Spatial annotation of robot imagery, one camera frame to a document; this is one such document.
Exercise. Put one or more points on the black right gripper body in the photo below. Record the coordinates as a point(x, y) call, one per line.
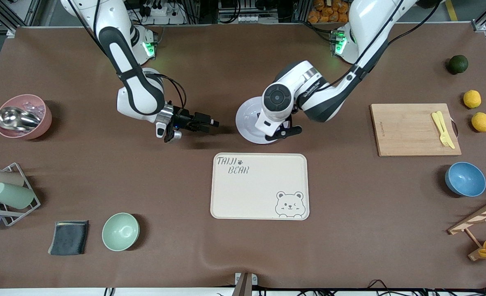
point(184, 119)

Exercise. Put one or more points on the lavender round plate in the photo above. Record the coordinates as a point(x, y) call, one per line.
point(245, 121)

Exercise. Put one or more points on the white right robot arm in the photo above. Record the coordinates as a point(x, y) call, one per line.
point(140, 94)

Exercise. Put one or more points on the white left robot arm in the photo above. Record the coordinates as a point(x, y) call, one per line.
point(329, 98)

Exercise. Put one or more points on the cream bear print tray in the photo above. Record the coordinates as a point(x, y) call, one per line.
point(259, 193)

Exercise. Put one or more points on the white power strip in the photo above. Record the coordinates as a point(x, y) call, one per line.
point(160, 14)

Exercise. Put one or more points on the wooden cutting board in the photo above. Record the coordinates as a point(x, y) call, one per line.
point(407, 131)

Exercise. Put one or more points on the pile of orange breads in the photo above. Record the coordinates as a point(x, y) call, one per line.
point(333, 11)

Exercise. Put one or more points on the mint green bowl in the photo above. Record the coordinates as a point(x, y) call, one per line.
point(120, 232)

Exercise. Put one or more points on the pink bowl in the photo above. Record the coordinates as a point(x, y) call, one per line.
point(41, 123)

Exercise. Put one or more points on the yellow plastic fork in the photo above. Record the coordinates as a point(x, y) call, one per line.
point(437, 121)

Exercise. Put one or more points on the yellow plastic knife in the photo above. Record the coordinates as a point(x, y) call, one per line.
point(445, 130)

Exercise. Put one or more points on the metal table edge clamp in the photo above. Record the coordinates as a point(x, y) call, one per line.
point(245, 283)

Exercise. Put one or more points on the dark grey folded cloth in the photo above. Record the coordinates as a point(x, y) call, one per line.
point(68, 237)

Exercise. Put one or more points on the shiny metal scoop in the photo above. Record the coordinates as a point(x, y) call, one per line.
point(17, 118)

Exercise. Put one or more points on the dark green lime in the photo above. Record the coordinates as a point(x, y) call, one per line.
point(458, 64)

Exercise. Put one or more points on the blue bowl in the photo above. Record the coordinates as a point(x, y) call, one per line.
point(465, 179)

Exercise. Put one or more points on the yellow lemon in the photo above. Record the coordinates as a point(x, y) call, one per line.
point(481, 122)
point(472, 99)

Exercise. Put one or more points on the mint green cup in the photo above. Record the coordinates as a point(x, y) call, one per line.
point(12, 195)

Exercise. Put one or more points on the beige cup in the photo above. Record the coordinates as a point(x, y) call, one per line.
point(4, 179)

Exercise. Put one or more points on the wooden peg rack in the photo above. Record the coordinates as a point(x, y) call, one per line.
point(479, 216)

